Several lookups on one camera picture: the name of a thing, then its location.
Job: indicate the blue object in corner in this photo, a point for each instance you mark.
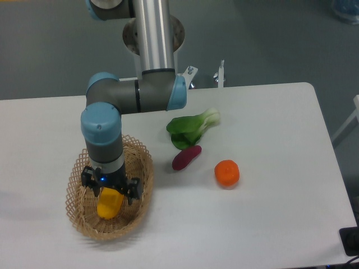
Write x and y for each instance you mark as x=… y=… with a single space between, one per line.
x=346 y=10

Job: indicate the green bok choy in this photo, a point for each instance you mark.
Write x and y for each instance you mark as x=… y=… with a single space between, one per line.
x=186 y=131

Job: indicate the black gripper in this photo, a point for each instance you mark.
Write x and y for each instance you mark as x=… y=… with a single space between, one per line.
x=95 y=179

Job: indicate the yellow mango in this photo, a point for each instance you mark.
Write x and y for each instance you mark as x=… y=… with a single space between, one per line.
x=109 y=203

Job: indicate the white frame at right edge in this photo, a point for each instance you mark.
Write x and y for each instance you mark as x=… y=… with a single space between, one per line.
x=347 y=126

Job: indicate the purple sweet potato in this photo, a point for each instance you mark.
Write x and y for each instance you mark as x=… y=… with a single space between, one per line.
x=185 y=157

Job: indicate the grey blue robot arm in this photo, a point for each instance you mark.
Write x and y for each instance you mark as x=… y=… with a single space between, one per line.
x=108 y=98

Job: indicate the orange tangerine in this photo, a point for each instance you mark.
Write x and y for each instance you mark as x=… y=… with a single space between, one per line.
x=227 y=173

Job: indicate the black device at table edge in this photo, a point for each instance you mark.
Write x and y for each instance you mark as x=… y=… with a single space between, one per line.
x=349 y=238

